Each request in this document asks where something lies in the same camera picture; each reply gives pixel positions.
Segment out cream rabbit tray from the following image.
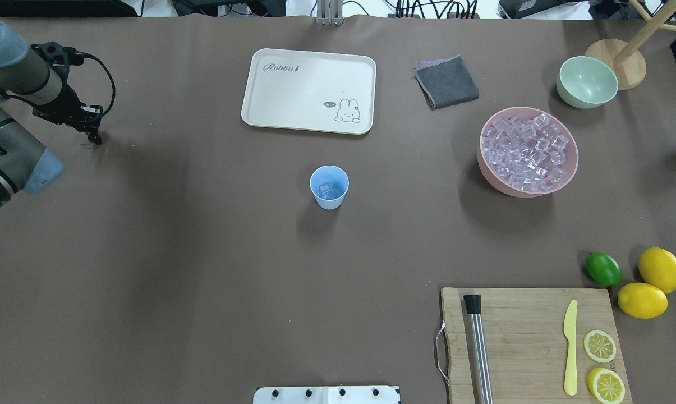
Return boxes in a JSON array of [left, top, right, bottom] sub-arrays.
[[241, 48, 377, 135]]

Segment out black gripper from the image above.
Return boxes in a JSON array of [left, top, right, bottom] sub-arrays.
[[32, 79, 103, 135]]

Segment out steel rod with black tip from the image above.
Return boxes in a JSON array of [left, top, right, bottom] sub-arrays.
[[463, 294, 494, 403]]

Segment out mint green bowl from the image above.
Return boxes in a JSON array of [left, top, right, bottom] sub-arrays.
[[556, 56, 618, 108]]

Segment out light blue plastic cup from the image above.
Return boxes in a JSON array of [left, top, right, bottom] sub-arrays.
[[309, 164, 350, 210]]

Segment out wooden cutting board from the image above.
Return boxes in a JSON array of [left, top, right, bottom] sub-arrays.
[[440, 287, 619, 403]]

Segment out green lime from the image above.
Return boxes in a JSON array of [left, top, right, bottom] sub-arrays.
[[586, 251, 622, 287]]

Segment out wooden cup tree stand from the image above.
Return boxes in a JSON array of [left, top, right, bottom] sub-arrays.
[[585, 1, 676, 90]]

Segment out yellow lemon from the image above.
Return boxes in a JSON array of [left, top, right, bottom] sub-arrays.
[[638, 246, 676, 294], [617, 282, 668, 319]]

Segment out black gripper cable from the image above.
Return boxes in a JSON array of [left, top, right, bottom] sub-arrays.
[[68, 50, 117, 121]]

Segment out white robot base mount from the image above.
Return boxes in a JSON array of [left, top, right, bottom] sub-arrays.
[[252, 385, 401, 403]]

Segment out clear ice cube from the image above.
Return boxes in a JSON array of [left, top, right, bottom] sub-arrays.
[[318, 182, 342, 200]]

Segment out yellow plastic knife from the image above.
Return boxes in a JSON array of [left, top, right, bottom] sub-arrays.
[[563, 299, 578, 397]]

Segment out lemon slice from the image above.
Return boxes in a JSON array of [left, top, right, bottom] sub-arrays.
[[587, 368, 627, 403], [582, 329, 618, 364]]

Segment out pink bowl of ice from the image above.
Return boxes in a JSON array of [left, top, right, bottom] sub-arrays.
[[478, 107, 579, 199]]

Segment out grey folded cloth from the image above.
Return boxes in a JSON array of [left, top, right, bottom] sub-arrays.
[[414, 54, 480, 109]]

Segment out aluminium frame post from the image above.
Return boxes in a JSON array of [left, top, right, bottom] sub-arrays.
[[315, 0, 344, 26]]

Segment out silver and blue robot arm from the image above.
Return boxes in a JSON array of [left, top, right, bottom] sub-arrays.
[[0, 21, 108, 207]]

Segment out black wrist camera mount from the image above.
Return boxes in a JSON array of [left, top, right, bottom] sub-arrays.
[[30, 42, 86, 84]]

